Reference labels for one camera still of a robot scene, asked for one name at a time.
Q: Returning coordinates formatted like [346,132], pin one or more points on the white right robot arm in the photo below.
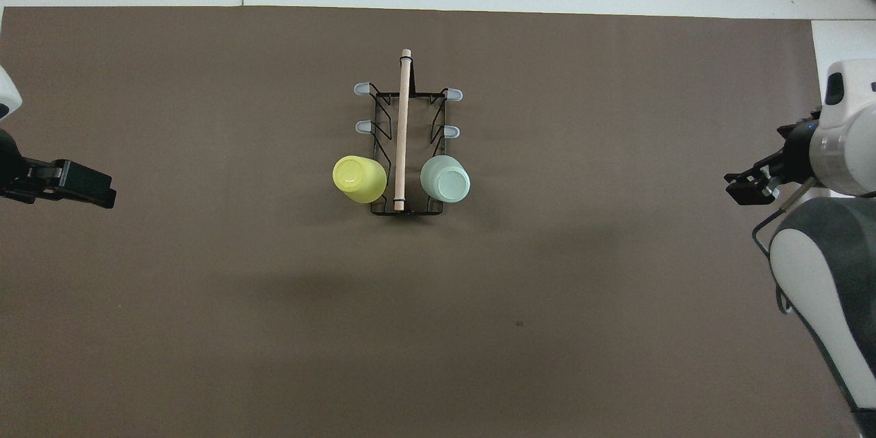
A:
[821,274]

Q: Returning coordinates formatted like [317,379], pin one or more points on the green plastic cup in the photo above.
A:
[446,181]

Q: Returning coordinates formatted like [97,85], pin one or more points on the brown table mat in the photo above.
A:
[342,321]

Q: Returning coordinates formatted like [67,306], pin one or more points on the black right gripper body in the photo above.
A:
[799,147]

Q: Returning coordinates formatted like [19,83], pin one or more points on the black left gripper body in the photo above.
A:
[14,174]

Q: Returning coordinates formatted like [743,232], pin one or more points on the yellow plastic cup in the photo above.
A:
[359,179]

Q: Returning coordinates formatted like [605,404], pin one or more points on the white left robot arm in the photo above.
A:
[7,92]

